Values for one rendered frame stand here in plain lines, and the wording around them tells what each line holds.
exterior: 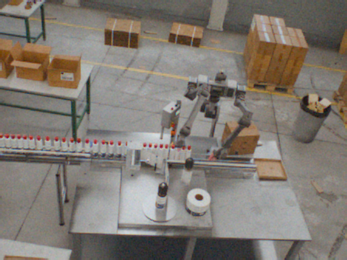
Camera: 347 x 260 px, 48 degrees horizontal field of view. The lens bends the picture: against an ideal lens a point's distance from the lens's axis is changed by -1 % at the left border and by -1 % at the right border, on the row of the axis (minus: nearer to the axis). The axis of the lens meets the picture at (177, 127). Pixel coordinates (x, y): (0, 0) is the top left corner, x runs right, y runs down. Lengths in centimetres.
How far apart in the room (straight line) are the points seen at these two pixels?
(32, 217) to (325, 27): 712
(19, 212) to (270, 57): 451
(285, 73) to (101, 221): 456
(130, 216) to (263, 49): 416
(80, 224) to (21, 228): 120
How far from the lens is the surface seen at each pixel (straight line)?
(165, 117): 357
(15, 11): 698
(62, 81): 495
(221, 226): 354
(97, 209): 351
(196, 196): 346
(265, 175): 411
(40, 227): 447
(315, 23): 918
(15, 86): 507
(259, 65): 684
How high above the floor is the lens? 357
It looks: 39 degrees down
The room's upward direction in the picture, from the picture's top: 10 degrees clockwise
